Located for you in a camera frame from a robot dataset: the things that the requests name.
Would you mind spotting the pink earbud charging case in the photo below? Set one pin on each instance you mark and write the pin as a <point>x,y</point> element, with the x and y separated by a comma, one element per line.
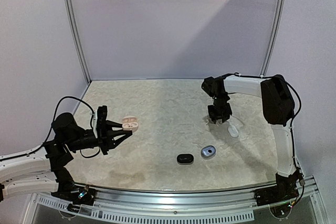
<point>130,123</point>

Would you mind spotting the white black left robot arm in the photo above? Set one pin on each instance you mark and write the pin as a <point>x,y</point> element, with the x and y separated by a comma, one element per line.
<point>44,169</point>

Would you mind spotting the left aluminium frame post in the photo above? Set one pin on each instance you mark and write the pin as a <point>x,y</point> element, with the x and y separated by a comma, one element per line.
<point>76,40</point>

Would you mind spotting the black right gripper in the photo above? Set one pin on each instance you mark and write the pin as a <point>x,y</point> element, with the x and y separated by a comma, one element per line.
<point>219,111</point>

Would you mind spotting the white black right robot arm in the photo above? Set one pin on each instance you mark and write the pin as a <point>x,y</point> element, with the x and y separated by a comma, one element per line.
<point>279,112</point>

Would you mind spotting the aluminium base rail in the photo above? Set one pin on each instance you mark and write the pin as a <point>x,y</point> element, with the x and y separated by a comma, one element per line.
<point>239,205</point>

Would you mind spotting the black earbud charging case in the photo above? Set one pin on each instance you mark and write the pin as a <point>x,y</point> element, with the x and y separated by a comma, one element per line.
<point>185,159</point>

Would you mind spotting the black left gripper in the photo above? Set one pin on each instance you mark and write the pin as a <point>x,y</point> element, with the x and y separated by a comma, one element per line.
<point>103,142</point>

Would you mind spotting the right aluminium frame post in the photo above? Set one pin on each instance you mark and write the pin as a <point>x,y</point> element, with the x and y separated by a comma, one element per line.
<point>273,36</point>

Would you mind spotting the aluminium frame post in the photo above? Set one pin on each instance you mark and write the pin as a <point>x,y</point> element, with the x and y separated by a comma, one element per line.
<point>76,40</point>
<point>273,36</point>

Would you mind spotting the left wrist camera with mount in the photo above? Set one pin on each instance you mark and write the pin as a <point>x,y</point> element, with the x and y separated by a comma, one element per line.
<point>98,119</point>

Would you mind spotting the purple earbud charging case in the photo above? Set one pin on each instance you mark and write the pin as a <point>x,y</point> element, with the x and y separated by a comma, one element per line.
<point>208,152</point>

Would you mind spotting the white earbud charging case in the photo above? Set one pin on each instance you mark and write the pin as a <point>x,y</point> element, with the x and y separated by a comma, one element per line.
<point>232,130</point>

